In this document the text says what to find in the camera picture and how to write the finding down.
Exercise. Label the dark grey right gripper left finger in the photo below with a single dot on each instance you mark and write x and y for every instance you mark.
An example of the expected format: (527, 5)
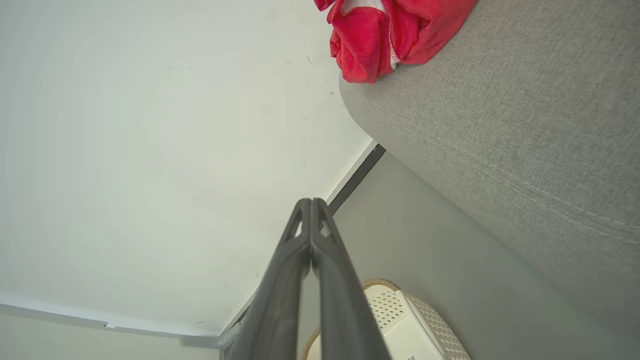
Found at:
(272, 310)

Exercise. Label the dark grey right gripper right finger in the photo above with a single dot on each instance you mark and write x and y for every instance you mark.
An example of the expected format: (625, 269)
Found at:
(345, 310)

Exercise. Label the red garment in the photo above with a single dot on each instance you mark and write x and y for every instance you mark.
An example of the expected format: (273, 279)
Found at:
(380, 35)

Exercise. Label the grey fabric sofa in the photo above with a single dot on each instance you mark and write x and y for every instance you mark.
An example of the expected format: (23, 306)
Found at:
(510, 140)

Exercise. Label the cream perforated laundry basket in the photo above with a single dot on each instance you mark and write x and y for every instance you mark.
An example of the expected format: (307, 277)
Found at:
(415, 325)

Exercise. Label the dark grey skirting board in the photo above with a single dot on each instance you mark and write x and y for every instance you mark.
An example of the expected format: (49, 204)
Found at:
(356, 177)

